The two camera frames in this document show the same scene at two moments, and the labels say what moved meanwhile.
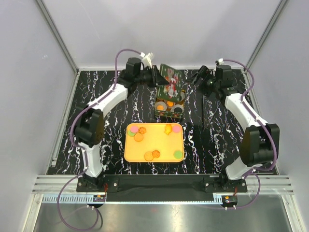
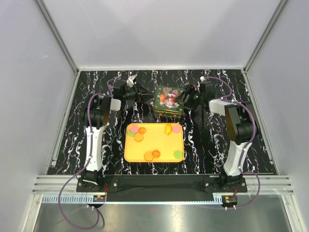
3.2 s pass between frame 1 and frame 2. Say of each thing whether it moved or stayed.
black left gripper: moved
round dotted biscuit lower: stayed
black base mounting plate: stayed
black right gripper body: moved
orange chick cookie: stayed
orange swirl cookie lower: stayed
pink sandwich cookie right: stayed
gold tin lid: moved
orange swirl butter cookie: stayed
